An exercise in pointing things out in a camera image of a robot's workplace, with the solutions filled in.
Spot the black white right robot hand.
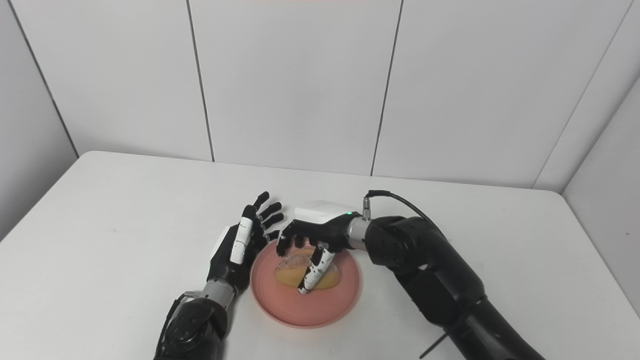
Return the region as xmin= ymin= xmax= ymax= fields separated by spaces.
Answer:
xmin=276 ymin=201 xmax=362 ymax=296

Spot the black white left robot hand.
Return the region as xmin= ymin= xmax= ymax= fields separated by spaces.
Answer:
xmin=206 ymin=191 xmax=285 ymax=296

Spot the golden crusty bread roll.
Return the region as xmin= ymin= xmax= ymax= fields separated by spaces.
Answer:
xmin=274 ymin=248 xmax=342 ymax=291

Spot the pink round plate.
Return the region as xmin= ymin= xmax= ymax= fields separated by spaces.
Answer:
xmin=250 ymin=240 xmax=362 ymax=329

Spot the black zip tie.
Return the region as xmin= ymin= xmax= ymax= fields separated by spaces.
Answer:
xmin=419 ymin=332 xmax=449 ymax=359

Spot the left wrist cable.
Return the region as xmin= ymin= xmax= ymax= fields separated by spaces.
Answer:
xmin=154 ymin=292 xmax=201 ymax=353

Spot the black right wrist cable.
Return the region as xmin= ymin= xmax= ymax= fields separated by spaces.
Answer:
xmin=362 ymin=190 xmax=446 ymax=236

